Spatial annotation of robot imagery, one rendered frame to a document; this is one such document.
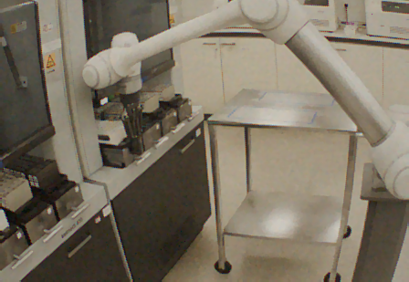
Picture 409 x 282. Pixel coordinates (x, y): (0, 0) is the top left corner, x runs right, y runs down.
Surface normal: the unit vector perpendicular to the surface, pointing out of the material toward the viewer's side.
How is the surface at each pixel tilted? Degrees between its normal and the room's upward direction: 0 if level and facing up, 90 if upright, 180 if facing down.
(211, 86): 90
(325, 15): 90
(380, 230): 90
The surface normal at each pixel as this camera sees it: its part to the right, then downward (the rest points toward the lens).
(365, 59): -0.38, 0.36
